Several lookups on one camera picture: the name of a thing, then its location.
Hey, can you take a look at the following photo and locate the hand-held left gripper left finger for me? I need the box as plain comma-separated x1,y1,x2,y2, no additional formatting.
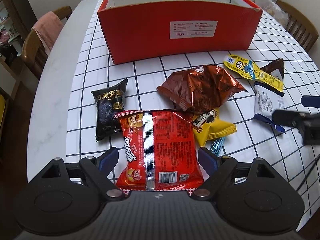
29,147,125,201

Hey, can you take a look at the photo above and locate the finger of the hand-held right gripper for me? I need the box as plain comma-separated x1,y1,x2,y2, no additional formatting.
272,109,304,128
301,95,320,108

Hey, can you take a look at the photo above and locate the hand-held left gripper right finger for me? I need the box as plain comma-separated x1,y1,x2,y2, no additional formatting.
192,147,288,201

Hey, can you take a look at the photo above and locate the blue striped candy wrapper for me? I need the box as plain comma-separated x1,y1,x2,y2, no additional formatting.
209,135,229,157

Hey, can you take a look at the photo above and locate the white and blue snack packet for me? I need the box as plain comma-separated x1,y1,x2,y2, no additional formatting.
253,80,287,133

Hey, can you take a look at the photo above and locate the small yellow snack packet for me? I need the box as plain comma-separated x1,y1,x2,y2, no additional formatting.
191,109,237,147

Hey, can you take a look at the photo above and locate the red snack packet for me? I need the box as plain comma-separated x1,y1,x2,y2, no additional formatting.
114,109,204,192

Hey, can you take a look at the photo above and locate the dark brown snack packet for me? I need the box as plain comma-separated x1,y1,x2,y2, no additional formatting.
260,58,285,80

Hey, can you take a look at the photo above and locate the black snack packet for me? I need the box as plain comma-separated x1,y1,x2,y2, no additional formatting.
91,78,129,142

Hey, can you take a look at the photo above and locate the yellow cartoon snack packet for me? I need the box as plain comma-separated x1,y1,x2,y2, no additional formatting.
223,54,284,92

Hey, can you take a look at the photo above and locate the brown foil snack packet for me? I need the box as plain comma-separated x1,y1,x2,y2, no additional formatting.
157,64,248,117

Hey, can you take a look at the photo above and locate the red cardboard box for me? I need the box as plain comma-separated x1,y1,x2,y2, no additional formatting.
97,0,263,64

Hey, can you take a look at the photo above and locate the white checked tablecloth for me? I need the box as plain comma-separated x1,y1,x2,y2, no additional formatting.
66,0,320,233

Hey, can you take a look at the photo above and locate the wooden slatted chair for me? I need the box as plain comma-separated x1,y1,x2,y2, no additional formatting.
276,0,319,53

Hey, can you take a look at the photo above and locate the clear plastic bag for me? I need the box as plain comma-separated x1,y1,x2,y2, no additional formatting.
262,0,289,25

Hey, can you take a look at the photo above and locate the wooden chair with towel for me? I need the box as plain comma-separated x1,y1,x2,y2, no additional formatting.
22,6,73,79

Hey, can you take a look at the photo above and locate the pink towel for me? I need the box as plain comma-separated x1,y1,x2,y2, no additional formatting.
32,11,64,57

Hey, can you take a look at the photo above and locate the wooden door frame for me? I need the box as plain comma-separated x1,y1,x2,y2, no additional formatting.
0,0,33,38

